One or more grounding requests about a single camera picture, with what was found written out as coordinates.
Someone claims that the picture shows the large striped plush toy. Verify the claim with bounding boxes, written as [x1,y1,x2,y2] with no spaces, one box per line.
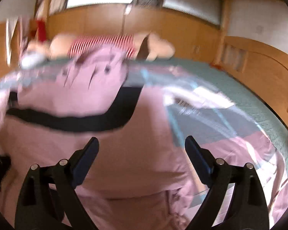
[27,32,175,61]

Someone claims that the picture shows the red hanging item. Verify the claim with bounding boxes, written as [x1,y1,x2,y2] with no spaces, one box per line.
[36,20,47,42]

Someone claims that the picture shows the wooden bed headboard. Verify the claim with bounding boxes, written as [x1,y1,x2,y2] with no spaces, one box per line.
[220,36,288,128]

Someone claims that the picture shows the wooden wardrobe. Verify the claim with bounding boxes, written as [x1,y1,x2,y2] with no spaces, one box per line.
[0,0,231,82]

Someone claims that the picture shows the white hanging cloth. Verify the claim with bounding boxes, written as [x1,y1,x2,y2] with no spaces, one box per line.
[6,17,18,66]

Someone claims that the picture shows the plaid pink grey quilt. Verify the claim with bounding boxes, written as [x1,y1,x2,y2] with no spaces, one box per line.
[0,63,288,229]

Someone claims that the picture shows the pink jacket with black stripe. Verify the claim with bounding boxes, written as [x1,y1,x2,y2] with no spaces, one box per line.
[0,46,196,229]

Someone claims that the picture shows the white round pillow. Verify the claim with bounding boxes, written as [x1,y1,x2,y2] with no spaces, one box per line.
[20,53,47,70]

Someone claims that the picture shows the green bed sheet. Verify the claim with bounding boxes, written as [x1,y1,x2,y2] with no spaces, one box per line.
[34,58,288,188]

